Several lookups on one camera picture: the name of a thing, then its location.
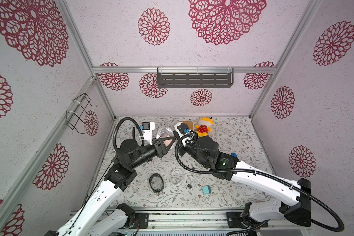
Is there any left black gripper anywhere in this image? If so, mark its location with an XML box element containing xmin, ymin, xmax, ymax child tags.
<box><xmin>130</xmin><ymin>137</ymin><xmax>176</xmax><ymax>170</ymax></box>

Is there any pink charger cube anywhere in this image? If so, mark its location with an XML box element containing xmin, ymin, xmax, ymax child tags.
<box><xmin>162</xmin><ymin>141</ymin><xmax>174</xmax><ymax>149</ymax></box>

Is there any clear oval zip pouch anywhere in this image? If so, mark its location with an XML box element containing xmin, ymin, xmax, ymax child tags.
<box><xmin>156</xmin><ymin>127</ymin><xmax>174</xmax><ymax>139</ymax></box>

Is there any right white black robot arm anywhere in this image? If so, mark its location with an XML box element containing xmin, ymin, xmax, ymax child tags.
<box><xmin>175</xmin><ymin>132</ymin><xmax>345</xmax><ymax>236</ymax></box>

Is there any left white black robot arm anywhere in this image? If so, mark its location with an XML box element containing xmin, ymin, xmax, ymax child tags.
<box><xmin>46</xmin><ymin>117</ymin><xmax>177</xmax><ymax>236</ymax></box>

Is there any yellow plush toy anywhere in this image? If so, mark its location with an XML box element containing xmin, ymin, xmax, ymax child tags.
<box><xmin>195</xmin><ymin>117</ymin><xmax>213</xmax><ymax>137</ymax></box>

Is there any white wooden-top tissue box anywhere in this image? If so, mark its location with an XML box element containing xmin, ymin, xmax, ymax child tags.
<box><xmin>174</xmin><ymin>121</ymin><xmax>194</xmax><ymax>134</ymax></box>

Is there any teal charger cube lower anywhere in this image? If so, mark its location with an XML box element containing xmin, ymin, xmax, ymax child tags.
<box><xmin>202</xmin><ymin>185</ymin><xmax>211</xmax><ymax>195</ymax></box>

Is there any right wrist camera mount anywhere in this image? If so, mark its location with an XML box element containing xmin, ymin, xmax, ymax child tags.
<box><xmin>174</xmin><ymin>122</ymin><xmax>193</xmax><ymax>139</ymax></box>

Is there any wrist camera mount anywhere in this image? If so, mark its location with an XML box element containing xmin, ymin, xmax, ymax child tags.
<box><xmin>140</xmin><ymin>122</ymin><xmax>155</xmax><ymax>145</ymax></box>
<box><xmin>174</xmin><ymin>122</ymin><xmax>193</xmax><ymax>139</ymax></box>

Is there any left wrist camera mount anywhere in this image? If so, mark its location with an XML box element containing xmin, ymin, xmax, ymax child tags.
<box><xmin>140</xmin><ymin>122</ymin><xmax>155</xmax><ymax>145</ymax></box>

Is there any grey wall shelf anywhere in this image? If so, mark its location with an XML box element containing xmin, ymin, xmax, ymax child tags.
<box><xmin>156</xmin><ymin>68</ymin><xmax>234</xmax><ymax>89</ymax></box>

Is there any black wire wall rack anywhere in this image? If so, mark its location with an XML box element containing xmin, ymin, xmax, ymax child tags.
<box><xmin>65</xmin><ymin>93</ymin><xmax>99</xmax><ymax>137</ymax></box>

